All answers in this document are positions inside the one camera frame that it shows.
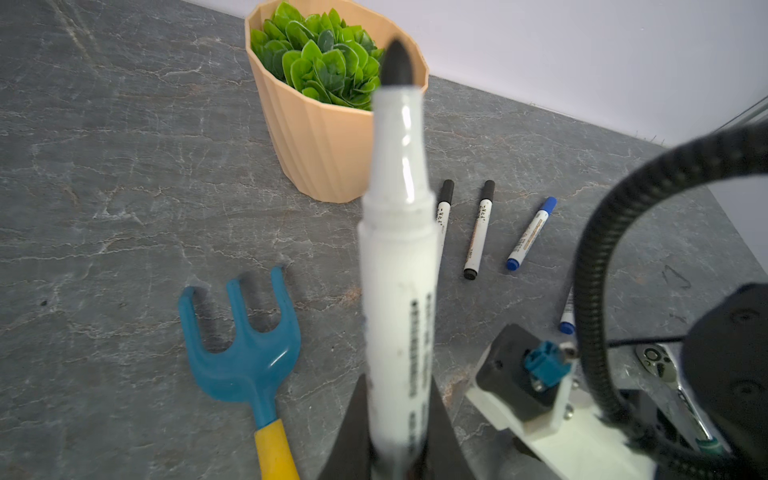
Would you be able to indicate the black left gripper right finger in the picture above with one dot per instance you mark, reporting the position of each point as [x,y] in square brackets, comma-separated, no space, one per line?
[443,456]

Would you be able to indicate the white marker blue end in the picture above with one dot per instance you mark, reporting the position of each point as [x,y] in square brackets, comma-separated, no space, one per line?
[526,241]

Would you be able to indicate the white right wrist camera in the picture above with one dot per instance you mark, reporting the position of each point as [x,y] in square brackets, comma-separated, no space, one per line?
[527,386]

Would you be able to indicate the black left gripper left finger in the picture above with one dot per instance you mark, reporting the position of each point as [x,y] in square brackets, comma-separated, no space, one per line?
[350,457]

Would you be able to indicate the beige faceted plant pot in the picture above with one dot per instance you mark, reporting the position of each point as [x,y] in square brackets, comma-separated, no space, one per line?
[325,150]

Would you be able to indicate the white marker black tip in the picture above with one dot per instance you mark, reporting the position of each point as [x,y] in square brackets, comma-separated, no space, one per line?
[567,324]

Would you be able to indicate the green artificial plant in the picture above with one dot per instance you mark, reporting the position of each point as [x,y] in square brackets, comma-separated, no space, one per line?
[320,56]

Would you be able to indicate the teal fork yellow handle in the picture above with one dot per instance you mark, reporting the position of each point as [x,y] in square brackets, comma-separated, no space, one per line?
[251,369]

